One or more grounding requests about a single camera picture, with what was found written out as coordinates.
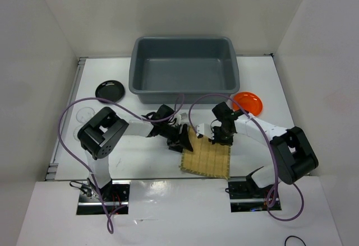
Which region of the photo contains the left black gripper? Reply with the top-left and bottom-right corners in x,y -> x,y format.
159,122 -> 193,154

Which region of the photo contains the woven bamboo mat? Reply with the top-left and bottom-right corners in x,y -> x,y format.
179,128 -> 231,179

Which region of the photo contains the orange round plate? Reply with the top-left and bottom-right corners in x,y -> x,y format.
233,91 -> 263,116

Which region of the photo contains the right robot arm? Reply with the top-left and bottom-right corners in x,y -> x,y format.
211,102 -> 319,197

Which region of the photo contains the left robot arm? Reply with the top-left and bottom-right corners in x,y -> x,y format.
77,104 -> 193,201

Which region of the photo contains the grey plastic bin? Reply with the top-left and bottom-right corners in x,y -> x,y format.
128,36 -> 240,104

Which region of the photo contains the black round plate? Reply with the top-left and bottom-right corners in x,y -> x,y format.
95,80 -> 126,105

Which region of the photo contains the clear glass dish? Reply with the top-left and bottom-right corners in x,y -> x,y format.
73,107 -> 95,141

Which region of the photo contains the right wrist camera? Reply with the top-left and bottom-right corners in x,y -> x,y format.
195,123 -> 214,140

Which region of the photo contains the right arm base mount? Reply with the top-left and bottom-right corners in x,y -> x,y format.
225,178 -> 273,213

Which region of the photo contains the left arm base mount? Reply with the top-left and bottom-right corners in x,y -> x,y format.
69,180 -> 130,215

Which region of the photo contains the black cable loop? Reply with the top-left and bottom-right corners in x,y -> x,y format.
284,235 -> 306,246

